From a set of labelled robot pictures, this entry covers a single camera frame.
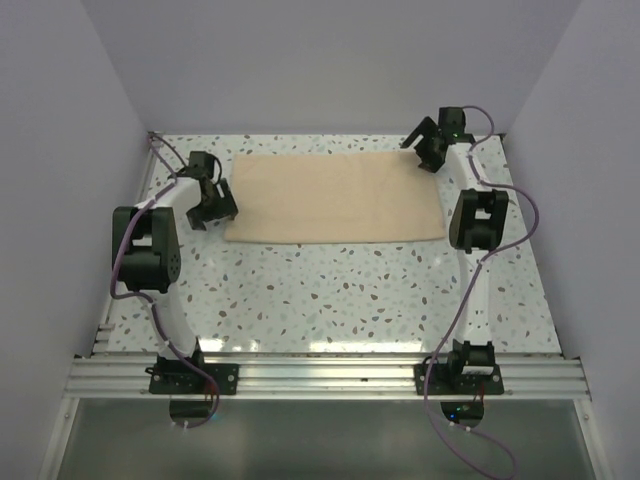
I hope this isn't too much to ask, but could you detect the beige cloth wrap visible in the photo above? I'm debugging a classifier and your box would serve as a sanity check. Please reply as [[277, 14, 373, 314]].
[[224, 151, 446, 244]]

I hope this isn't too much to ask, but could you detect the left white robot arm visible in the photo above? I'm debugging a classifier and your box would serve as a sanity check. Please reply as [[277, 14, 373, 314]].
[[109, 174, 238, 393]]

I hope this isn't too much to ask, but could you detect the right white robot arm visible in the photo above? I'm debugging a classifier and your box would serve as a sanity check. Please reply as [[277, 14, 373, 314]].
[[401, 107, 509, 395]]

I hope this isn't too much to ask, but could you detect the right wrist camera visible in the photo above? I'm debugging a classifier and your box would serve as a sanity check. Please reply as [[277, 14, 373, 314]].
[[438, 106, 466, 135]]

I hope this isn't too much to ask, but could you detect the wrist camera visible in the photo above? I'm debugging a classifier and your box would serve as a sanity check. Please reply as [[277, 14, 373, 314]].
[[438, 106, 466, 135], [188, 151, 222, 182]]

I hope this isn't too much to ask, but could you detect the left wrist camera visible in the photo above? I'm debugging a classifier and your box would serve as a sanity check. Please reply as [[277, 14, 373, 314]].
[[188, 151, 222, 182]]

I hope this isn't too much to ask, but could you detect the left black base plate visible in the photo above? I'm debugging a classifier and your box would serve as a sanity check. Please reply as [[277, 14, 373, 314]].
[[145, 357, 240, 396]]

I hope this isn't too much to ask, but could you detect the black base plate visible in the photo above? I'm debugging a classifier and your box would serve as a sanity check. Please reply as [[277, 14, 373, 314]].
[[413, 363, 505, 396], [145, 357, 240, 396]]

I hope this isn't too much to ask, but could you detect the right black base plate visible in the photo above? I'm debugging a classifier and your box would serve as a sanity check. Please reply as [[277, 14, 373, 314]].
[[413, 363, 505, 396]]

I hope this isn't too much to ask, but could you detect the aluminium rail frame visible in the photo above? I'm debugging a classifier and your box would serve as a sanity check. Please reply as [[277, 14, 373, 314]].
[[63, 353, 590, 400]]

